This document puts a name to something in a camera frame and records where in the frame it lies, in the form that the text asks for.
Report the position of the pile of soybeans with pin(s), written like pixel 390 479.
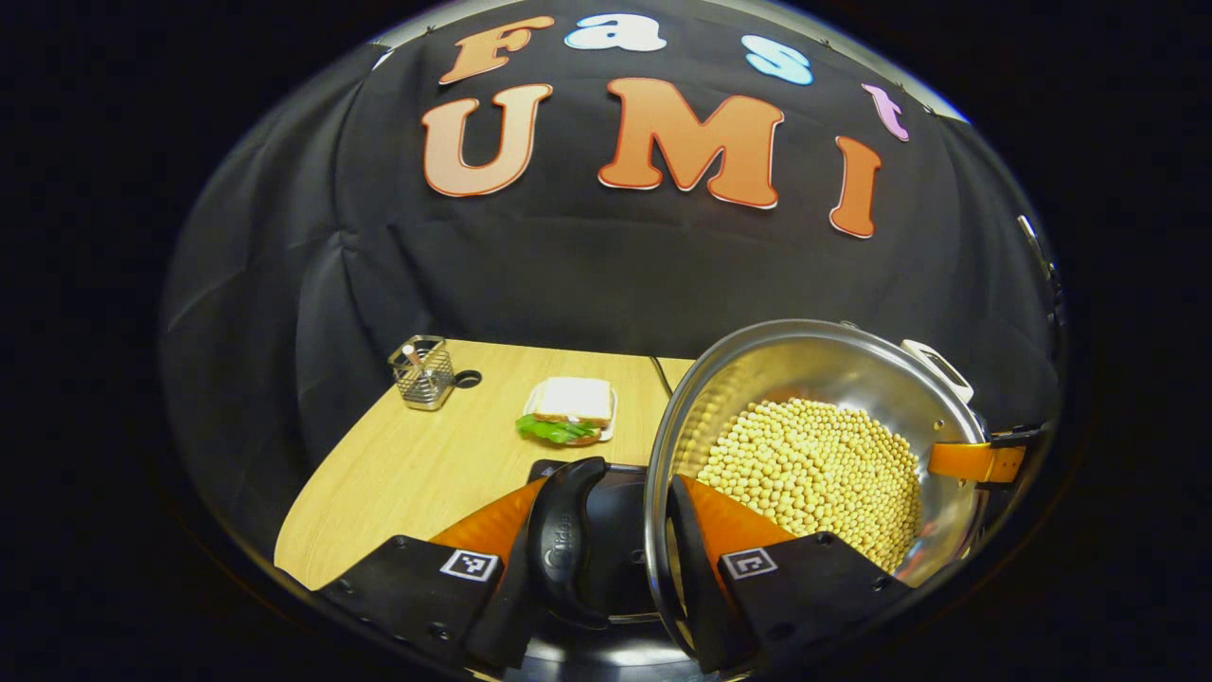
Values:
pixel 814 474

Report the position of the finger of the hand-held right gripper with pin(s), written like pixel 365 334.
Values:
pixel 975 461

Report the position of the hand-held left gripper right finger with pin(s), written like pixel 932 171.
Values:
pixel 696 587

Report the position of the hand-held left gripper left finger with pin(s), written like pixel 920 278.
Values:
pixel 417 587

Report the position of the black induction cooktop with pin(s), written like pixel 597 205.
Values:
pixel 615 530

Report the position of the sandwich with lettuce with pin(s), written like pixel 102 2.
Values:
pixel 573 403

